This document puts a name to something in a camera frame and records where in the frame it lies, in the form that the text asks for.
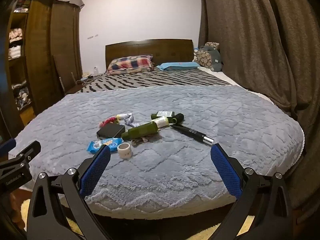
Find blue snack wrapper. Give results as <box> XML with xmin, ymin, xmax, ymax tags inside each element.
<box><xmin>86</xmin><ymin>137</ymin><xmax>124</xmax><ymax>155</ymax></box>

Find white tape roll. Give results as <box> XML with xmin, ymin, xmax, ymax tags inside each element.
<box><xmin>117</xmin><ymin>142</ymin><xmax>132</xmax><ymax>159</ymax></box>

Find black box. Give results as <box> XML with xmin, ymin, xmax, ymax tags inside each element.
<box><xmin>97</xmin><ymin>123</ymin><xmax>125</xmax><ymax>139</ymax></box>

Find black pen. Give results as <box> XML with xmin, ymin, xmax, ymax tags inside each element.
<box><xmin>170</xmin><ymin>125</ymin><xmax>214</xmax><ymax>145</ymax></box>

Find pink green knit toy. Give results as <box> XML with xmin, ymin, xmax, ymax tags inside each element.
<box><xmin>99</xmin><ymin>116</ymin><xmax>119</xmax><ymax>128</ymax></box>

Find blue white cloth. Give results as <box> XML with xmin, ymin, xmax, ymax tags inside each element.
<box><xmin>123</xmin><ymin>113</ymin><xmax>139</xmax><ymax>127</ymax></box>

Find large green bottle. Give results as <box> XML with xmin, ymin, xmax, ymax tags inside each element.
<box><xmin>121</xmin><ymin>122</ymin><xmax>158</xmax><ymax>140</ymax></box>

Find small green bottle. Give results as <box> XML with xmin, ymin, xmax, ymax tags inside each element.
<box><xmin>150</xmin><ymin>111</ymin><xmax>175</xmax><ymax>119</ymax></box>

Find white cream tube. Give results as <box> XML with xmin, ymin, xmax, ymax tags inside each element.
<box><xmin>116</xmin><ymin>113</ymin><xmax>132</xmax><ymax>120</ymax></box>

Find white yellow tube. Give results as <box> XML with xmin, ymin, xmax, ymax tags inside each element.
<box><xmin>151</xmin><ymin>116</ymin><xmax>169</xmax><ymax>128</ymax></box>

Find yellow fluffy rug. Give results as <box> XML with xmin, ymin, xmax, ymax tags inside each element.
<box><xmin>21</xmin><ymin>196</ymin><xmax>84</xmax><ymax>239</ymax></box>

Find wooden nightstand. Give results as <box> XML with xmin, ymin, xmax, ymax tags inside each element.
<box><xmin>65</xmin><ymin>74</ymin><xmax>99</xmax><ymax>95</ymax></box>

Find wooden wardrobe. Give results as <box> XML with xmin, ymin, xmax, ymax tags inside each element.
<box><xmin>1</xmin><ymin>0</ymin><xmax>82</xmax><ymax>139</ymax></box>

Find black round cap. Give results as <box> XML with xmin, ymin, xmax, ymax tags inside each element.
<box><xmin>171</xmin><ymin>113</ymin><xmax>184</xmax><ymax>124</ymax></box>

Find plaid pillow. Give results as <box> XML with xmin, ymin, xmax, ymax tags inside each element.
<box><xmin>106</xmin><ymin>55</ymin><xmax>154</xmax><ymax>75</ymax></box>

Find zebra striped bed sheet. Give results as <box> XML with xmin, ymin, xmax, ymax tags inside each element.
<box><xmin>80</xmin><ymin>68</ymin><xmax>229</xmax><ymax>93</ymax></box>

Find blue pillow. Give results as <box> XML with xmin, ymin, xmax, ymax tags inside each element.
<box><xmin>157</xmin><ymin>62</ymin><xmax>200</xmax><ymax>71</ymax></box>

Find wooden headboard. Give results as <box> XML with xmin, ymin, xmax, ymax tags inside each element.
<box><xmin>105</xmin><ymin>39</ymin><xmax>194</xmax><ymax>66</ymax></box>

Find brown curtain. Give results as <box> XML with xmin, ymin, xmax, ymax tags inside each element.
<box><xmin>199</xmin><ymin>0</ymin><xmax>319</xmax><ymax>207</ymax></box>

